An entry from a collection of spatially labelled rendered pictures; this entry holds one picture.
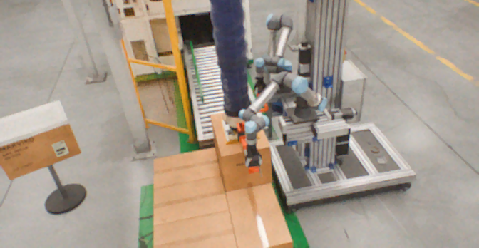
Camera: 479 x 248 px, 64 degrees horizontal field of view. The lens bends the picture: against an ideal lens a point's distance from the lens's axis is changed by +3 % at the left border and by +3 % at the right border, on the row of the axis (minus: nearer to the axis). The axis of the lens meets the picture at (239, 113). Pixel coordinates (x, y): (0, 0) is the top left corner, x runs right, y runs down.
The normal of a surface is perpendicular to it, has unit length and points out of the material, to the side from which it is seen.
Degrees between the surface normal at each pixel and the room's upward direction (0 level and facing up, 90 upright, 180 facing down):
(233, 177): 90
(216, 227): 0
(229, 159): 90
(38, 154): 90
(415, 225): 0
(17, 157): 90
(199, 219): 0
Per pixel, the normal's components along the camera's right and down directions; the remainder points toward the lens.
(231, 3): 0.46, 0.65
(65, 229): -0.07, -0.81
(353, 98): 0.18, 0.55
